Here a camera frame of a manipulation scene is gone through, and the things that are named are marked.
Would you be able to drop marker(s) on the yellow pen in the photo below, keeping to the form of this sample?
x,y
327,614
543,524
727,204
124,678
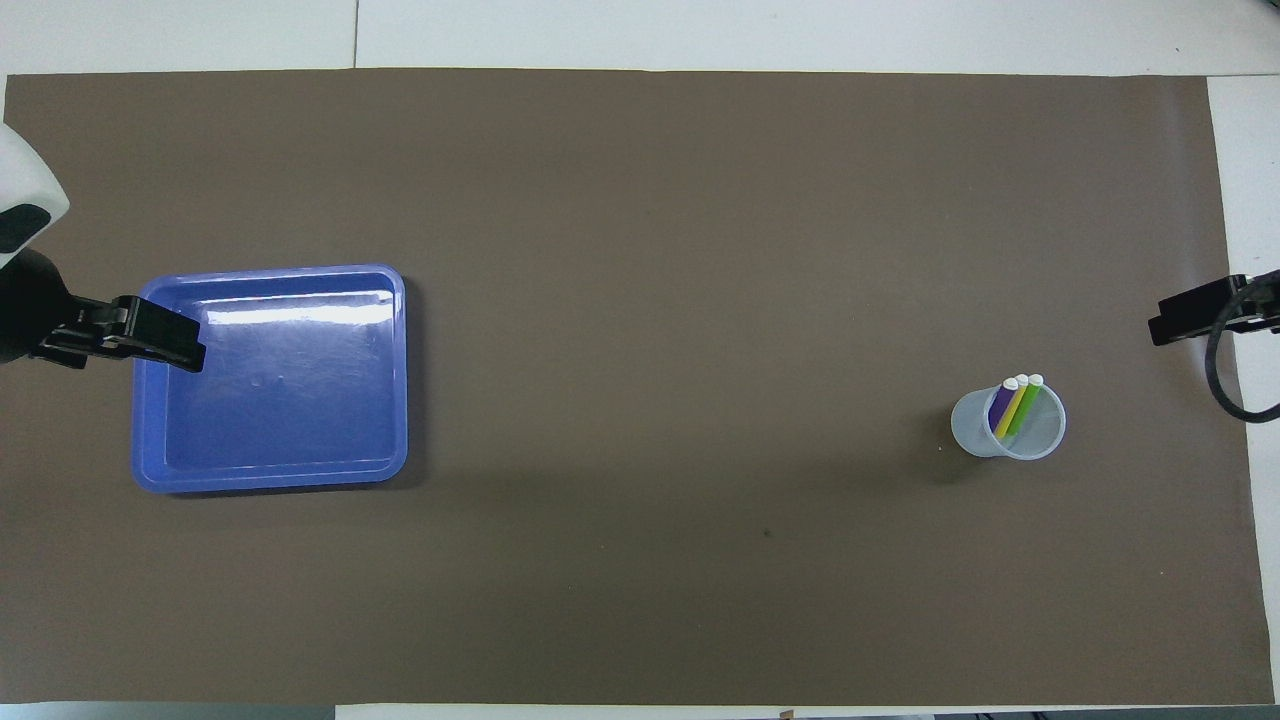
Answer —
x,y
1012,412

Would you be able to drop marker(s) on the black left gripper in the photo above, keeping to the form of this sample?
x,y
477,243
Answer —
x,y
25,300

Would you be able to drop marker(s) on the purple pen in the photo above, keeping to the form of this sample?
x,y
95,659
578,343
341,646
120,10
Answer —
x,y
1001,405

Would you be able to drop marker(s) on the translucent plastic cup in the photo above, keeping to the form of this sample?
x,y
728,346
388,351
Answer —
x,y
970,425

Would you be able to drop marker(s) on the blue plastic tray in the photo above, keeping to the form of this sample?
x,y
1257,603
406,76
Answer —
x,y
290,400

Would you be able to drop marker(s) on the green pen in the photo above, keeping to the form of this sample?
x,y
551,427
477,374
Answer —
x,y
1024,410

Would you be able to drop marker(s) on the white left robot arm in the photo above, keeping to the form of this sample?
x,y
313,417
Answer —
x,y
25,180

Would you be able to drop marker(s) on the brown table mat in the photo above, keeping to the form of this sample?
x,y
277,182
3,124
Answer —
x,y
640,300

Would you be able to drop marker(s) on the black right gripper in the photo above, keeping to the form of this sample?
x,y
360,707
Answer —
x,y
1262,305

